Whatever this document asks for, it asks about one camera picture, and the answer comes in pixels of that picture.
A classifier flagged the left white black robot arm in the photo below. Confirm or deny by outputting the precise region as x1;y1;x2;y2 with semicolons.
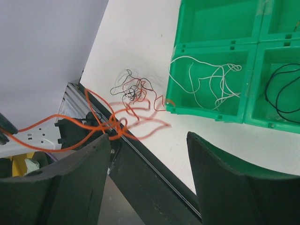
0;119;90;158

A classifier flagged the aluminium frame rail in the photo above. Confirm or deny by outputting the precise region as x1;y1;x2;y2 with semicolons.
59;83;90;119

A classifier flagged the coloured wire bundle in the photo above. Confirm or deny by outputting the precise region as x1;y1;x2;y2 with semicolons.
110;68;155;106

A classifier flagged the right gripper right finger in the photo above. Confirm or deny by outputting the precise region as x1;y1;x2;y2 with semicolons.
187;132;300;225

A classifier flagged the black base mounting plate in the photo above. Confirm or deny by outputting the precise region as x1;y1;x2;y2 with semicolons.
77;82;202;225

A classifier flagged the thin black wire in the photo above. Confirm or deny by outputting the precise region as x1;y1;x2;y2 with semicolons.
265;63;300;123

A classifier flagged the green plastic bin right column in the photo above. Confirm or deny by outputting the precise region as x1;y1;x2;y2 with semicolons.
244;0;300;134

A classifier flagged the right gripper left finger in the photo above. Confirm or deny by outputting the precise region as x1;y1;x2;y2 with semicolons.
0;135;111;225

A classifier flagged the green plastic bin left column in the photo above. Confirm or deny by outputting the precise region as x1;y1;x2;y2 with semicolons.
166;0;264;123

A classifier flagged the green plastic bin column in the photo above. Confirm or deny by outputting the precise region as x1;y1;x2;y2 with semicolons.
166;0;264;123
244;0;300;134

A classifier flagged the white wire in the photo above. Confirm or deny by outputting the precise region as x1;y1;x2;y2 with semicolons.
168;55;242;112

